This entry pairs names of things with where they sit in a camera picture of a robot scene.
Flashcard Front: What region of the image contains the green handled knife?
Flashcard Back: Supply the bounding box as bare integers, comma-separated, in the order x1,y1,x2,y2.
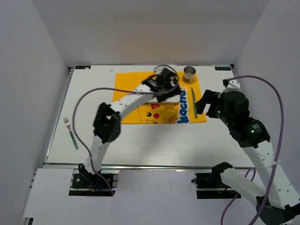
191,87,198,119

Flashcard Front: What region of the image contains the yellow Pikachu placemat cloth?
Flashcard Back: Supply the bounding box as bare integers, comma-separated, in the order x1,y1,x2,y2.
114,71,206,124

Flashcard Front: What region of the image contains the metal cup with paper sleeve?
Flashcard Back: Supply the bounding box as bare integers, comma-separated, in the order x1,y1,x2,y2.
182,66,196,83

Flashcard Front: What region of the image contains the green handled fork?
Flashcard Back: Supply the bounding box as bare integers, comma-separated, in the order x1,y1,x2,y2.
63,117,78,150

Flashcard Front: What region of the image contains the white rectangular plate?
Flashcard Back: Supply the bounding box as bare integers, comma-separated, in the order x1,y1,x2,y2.
148,95,180,103

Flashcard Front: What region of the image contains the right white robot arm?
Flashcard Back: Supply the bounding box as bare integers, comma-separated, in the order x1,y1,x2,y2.
195,90,300,225

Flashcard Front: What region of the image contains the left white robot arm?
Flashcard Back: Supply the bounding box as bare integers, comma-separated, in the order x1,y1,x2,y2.
79,65,181,187

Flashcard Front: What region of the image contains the blue label sticker right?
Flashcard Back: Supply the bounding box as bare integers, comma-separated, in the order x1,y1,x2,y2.
215,67,232,71

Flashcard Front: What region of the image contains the blue label sticker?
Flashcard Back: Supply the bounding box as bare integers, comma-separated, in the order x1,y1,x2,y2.
215,67,232,71
75,65,91,70

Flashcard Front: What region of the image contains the blue label sticker left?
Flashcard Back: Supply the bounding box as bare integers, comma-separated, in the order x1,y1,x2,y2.
75,65,91,70

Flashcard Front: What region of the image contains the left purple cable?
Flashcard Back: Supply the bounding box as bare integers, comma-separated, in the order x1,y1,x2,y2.
73,64,181,196

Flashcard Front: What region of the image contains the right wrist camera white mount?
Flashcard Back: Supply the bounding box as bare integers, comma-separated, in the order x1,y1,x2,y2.
218,78,241,98

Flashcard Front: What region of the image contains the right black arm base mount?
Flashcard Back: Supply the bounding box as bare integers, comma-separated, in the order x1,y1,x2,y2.
191,173,241,200

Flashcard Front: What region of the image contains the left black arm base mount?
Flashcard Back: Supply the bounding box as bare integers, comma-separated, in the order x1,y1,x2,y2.
68,164,118,197

